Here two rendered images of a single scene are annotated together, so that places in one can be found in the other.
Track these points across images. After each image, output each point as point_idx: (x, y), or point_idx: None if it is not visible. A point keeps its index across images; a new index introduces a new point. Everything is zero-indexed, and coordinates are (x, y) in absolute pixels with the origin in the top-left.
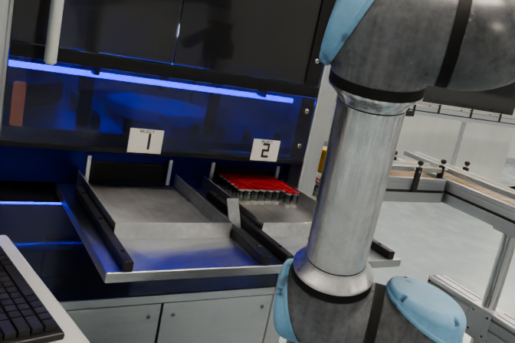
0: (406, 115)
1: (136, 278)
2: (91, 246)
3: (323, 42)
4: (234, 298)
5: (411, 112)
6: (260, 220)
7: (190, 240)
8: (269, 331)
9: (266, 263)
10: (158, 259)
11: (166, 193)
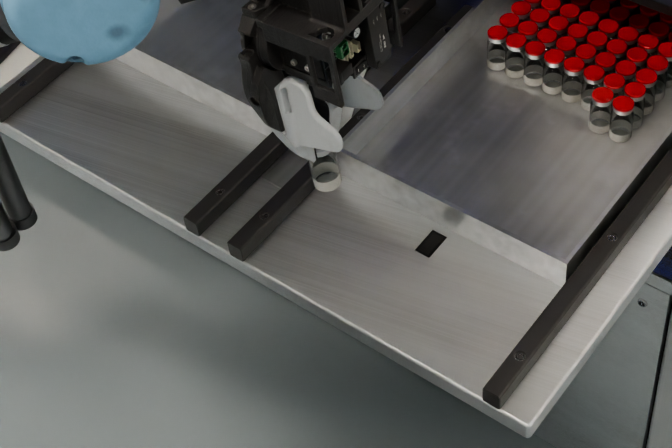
0: (316, 95)
1: (11, 135)
2: None
3: None
4: None
5: (330, 94)
6: (343, 138)
7: (198, 108)
8: (670, 362)
9: (192, 231)
10: (73, 121)
11: None
